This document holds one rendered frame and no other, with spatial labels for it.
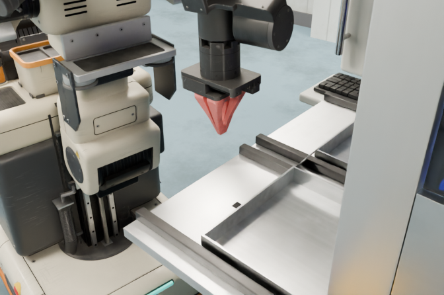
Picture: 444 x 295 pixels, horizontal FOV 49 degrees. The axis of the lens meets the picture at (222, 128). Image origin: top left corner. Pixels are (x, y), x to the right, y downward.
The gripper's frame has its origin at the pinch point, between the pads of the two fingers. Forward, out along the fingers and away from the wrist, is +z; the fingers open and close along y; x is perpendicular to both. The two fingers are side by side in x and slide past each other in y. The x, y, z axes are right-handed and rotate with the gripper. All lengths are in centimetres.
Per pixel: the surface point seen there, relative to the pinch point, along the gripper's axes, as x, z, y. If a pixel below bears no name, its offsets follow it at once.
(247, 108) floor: 164, 106, -130
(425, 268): -12.2, -4.0, 35.5
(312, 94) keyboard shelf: 68, 28, -26
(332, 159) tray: 28.1, 18.3, 3.9
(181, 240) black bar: -7.7, 18.7, -2.7
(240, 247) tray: -0.9, 20.7, 4.2
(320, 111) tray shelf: 48, 21, -12
